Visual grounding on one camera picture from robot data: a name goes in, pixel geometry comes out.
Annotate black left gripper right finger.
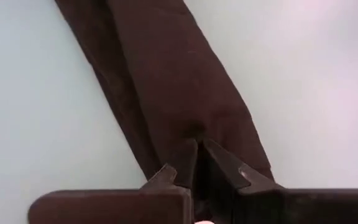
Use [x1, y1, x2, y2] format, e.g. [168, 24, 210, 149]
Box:
[197, 139, 358, 224]

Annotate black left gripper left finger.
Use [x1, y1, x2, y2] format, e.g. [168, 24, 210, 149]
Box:
[28, 139, 198, 224]

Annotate black towel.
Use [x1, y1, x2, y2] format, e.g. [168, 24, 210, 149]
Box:
[54, 0, 275, 190]

